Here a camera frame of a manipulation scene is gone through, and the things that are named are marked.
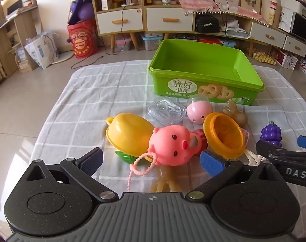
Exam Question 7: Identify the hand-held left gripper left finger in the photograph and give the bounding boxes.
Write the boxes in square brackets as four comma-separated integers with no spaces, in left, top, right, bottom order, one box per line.
[15,147,119,203]

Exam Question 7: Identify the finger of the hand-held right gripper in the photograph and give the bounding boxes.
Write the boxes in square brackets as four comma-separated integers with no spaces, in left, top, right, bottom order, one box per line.
[297,136,306,153]
[256,139,306,160]

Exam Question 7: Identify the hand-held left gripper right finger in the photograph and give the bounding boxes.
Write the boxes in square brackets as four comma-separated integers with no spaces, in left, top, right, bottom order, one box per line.
[185,150,287,201]

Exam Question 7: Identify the purple toy grapes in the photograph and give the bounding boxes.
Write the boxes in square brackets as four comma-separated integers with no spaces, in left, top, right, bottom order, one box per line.
[260,121,282,147]

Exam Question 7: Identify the toy corn with green husk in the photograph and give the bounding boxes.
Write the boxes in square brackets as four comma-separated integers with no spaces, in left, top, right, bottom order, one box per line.
[115,150,137,163]

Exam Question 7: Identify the yellow plastic toy bowl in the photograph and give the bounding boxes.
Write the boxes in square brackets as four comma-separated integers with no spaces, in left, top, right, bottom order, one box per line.
[106,113,156,157]

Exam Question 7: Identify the pink rubber pig toy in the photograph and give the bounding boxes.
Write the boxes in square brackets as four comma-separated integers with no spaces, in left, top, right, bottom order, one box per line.
[129,125,202,192]

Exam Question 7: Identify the amber translucent hand toy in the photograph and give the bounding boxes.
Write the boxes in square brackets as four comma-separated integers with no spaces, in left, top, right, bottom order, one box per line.
[150,168,182,192]
[223,99,247,128]

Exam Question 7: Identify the green plastic biscuit box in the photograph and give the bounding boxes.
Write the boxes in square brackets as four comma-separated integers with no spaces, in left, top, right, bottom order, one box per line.
[147,39,265,106]

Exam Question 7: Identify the orange plastic toy bowl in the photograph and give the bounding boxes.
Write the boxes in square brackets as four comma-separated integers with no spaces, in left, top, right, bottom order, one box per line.
[203,112,245,159]

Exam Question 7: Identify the pink capsule with clear lid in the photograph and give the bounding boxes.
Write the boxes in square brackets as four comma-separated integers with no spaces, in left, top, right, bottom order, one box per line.
[186,94,212,124]

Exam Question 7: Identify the grey checkered cloth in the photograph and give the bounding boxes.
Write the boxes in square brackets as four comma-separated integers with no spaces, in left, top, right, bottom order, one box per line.
[33,60,306,199]

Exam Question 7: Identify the clear plastic case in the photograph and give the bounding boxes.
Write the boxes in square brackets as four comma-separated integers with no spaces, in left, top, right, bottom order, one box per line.
[148,96,187,126]

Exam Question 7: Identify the white printed cardboard box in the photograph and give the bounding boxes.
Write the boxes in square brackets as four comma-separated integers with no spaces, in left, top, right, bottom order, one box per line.
[297,55,306,77]

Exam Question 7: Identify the white and red carton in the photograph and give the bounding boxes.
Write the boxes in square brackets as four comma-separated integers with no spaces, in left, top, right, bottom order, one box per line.
[269,48,298,68]

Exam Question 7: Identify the yellow egg tray toy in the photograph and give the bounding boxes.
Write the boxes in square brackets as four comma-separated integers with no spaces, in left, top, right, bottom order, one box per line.
[253,50,277,66]

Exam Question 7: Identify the black microwave oven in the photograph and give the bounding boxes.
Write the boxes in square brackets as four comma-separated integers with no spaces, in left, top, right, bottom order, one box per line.
[289,12,306,42]

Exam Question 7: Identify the clear plastic storage bin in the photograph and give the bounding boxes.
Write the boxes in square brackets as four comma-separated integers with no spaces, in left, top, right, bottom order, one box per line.
[115,34,133,52]

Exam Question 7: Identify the red printed bucket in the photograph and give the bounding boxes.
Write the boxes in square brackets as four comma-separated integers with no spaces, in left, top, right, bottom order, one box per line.
[67,20,98,59]

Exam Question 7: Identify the white and blue paper bag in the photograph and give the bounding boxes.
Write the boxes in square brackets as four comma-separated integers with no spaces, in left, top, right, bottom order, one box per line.
[24,30,60,69]

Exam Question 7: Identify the printed cylinder tube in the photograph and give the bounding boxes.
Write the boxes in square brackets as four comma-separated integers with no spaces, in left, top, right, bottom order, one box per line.
[268,1,278,26]

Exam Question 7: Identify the clear bin with blue lid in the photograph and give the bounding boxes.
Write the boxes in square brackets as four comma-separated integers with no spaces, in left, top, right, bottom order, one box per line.
[140,33,164,52]

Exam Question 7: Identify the black carry case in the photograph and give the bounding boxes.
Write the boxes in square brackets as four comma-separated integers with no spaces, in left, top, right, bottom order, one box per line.
[195,14,220,34]

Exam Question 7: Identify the white appliance box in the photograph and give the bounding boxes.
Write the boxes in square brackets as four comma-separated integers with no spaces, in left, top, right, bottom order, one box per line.
[280,0,306,14]

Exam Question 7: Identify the wooden cabinet with white drawers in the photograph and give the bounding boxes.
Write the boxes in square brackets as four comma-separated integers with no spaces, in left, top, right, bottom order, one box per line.
[89,0,306,58]

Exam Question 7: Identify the purple plush toy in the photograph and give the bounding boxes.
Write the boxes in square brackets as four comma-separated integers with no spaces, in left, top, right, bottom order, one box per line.
[68,0,94,26]

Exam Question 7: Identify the wooden shelf unit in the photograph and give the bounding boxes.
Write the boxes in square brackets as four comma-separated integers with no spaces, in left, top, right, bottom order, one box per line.
[0,0,42,91]

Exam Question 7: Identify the pink tasselled cloth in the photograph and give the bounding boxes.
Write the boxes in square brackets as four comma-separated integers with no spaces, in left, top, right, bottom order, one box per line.
[178,0,268,26]

